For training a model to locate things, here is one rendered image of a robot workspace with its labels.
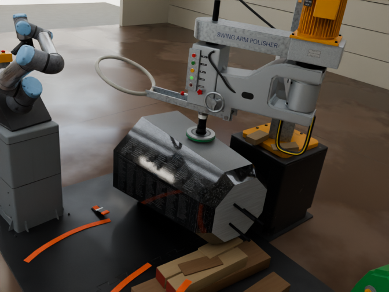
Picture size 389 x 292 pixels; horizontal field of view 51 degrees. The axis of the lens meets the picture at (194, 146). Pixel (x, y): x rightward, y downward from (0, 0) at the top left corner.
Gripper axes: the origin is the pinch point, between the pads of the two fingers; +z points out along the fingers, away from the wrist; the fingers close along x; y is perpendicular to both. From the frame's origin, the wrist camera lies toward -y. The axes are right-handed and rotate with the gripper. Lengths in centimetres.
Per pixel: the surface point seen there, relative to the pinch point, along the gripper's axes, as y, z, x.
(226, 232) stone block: 58, 87, -155
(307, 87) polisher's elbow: 108, -12, -166
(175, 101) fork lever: 70, 18, -84
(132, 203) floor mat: 53, 130, -46
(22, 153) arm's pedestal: -24, 53, -27
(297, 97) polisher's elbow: 105, -5, -162
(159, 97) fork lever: 65, 17, -73
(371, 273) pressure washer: 98, 82, -241
